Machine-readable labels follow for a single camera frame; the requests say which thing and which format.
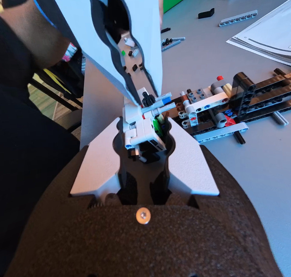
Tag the black toy brick truck chassis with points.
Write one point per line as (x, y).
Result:
(261, 104)

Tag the short grey toy axle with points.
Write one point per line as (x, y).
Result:
(280, 118)

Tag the small black toy gear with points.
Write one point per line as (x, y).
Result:
(148, 99)

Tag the person's left hand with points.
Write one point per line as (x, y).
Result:
(161, 10)

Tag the white toy brick cab assembly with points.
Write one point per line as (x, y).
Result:
(145, 131)

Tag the blue wristband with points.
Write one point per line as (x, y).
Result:
(43, 10)

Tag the floral print cloth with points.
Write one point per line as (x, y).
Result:
(69, 52)

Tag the open instruction booklet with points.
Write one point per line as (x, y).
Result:
(268, 38)

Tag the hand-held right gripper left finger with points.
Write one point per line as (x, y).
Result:
(95, 167)

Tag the small black angled toy piece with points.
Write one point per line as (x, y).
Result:
(205, 14)

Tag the scatter of small dark toy pieces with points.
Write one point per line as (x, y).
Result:
(134, 67)

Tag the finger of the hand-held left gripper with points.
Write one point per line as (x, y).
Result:
(75, 19)
(145, 31)

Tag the grey toy beam with holes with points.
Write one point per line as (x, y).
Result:
(238, 18)

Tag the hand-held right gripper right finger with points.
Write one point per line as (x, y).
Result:
(193, 167)

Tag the person's left forearm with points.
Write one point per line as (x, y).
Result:
(34, 42)

